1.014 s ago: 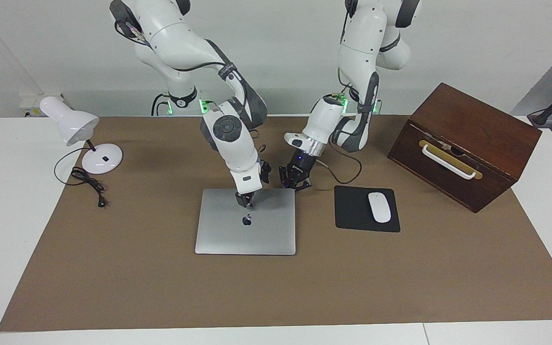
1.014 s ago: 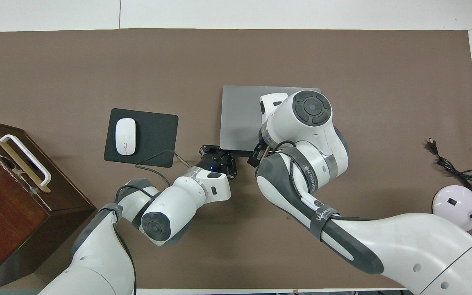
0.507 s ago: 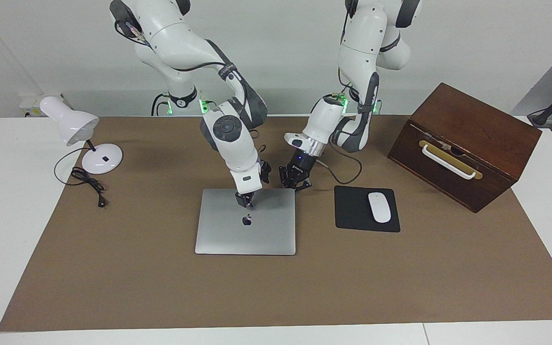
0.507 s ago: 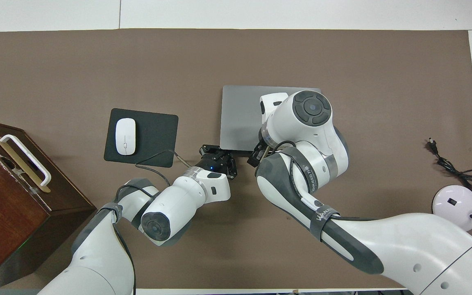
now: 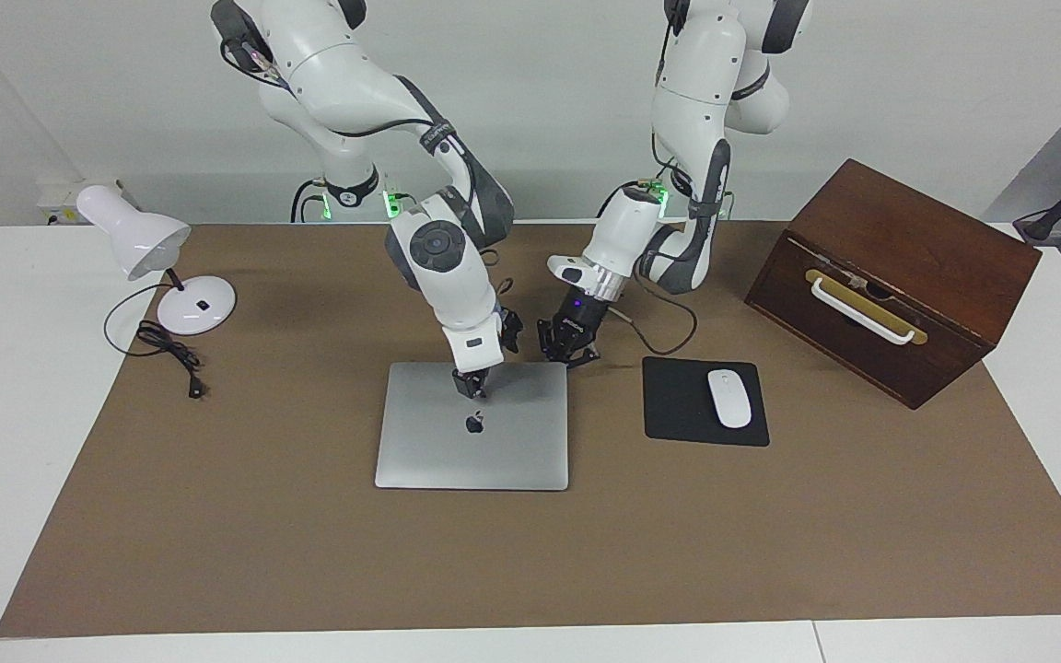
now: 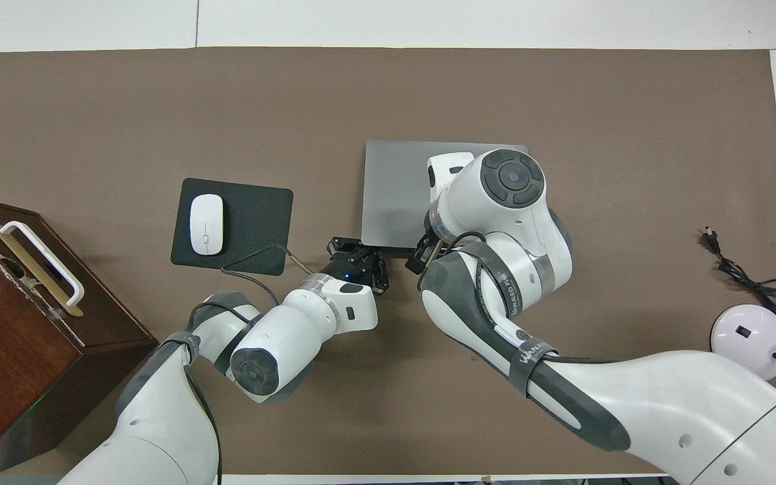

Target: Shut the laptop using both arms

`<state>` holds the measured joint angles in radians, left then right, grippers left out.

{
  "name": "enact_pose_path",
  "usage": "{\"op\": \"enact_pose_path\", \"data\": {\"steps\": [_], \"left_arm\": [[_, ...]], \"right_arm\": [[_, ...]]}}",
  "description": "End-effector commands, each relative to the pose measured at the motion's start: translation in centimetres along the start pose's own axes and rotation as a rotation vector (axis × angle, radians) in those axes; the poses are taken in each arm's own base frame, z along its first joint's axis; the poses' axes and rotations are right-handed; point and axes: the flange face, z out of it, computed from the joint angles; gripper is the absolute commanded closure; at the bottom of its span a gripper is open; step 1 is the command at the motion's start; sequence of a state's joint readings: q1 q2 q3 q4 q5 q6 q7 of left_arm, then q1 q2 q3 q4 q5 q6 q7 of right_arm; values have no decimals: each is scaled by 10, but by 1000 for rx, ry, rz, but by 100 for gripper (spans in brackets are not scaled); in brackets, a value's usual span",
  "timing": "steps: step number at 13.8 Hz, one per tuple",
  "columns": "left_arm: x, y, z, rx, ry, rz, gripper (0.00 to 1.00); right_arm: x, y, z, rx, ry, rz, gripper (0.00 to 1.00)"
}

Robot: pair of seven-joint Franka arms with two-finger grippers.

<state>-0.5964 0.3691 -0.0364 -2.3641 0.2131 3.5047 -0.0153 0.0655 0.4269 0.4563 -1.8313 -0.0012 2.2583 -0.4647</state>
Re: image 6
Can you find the dark brown wooden box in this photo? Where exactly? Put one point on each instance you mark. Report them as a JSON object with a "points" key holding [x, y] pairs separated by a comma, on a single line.
{"points": [[4, 364]]}

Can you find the brown paper table mat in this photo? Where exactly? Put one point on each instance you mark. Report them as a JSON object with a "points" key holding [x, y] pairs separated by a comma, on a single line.
{"points": [[388, 94]]}

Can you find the silver laptop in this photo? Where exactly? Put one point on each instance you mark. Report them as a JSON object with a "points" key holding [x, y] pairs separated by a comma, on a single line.
{"points": [[395, 195]]}

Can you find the white desk lamp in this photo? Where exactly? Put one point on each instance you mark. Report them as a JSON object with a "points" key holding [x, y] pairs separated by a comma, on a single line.
{"points": [[741, 337]]}

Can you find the black mouse pad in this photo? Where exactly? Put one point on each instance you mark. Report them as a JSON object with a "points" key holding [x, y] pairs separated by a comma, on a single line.
{"points": [[253, 229]]}

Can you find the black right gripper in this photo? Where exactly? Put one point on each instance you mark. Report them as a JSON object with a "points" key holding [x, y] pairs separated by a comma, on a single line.
{"points": [[430, 244]]}

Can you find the white computer mouse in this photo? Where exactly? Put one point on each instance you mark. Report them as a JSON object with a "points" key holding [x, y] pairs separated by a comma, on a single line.
{"points": [[206, 224]]}

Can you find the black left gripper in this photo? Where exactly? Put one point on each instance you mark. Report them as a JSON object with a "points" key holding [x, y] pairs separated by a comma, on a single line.
{"points": [[358, 271]]}

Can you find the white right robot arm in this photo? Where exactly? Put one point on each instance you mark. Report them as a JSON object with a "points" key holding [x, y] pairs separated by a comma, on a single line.
{"points": [[516, 222]]}

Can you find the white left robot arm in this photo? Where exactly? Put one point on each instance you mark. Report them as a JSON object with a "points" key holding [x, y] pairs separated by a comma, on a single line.
{"points": [[280, 343]]}

